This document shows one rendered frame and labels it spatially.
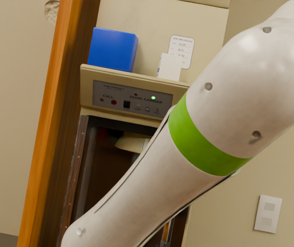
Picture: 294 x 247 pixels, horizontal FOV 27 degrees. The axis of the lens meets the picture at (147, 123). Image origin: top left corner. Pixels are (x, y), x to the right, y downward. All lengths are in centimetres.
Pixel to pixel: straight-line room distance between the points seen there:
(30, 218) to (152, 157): 77
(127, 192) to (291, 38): 31
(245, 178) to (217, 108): 131
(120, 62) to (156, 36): 15
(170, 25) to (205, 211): 70
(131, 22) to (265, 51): 91
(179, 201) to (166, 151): 8
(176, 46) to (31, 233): 58
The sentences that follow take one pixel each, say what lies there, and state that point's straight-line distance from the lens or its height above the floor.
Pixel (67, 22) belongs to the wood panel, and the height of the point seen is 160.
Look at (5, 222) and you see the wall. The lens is 209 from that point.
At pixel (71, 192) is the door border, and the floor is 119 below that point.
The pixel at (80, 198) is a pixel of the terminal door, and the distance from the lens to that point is 157.
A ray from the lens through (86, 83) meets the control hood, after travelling 147.
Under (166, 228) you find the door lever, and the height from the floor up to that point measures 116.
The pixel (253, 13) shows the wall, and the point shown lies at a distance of 200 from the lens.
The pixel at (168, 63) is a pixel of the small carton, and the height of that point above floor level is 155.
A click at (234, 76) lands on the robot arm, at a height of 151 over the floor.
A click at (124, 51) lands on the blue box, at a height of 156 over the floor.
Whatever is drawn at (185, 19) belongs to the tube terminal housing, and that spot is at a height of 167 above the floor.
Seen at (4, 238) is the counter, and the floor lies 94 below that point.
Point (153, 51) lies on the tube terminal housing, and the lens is 154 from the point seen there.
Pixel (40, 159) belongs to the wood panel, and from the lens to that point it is 149.
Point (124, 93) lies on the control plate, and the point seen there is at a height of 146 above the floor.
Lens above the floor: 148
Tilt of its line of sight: 3 degrees down
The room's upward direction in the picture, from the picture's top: 10 degrees clockwise
